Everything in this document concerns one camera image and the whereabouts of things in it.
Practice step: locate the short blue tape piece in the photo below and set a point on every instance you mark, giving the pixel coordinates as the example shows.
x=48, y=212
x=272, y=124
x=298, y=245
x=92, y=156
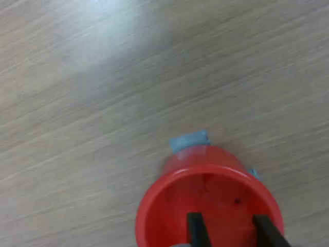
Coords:
x=253, y=173

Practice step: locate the red plastic cup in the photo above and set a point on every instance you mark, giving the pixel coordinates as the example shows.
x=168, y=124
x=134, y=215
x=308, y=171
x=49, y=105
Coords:
x=167, y=205

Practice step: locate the long blue tape piece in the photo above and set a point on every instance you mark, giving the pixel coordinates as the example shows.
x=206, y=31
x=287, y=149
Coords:
x=189, y=141

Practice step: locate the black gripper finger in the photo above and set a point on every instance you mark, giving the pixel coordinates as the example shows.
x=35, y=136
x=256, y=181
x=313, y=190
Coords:
x=197, y=230
x=272, y=234

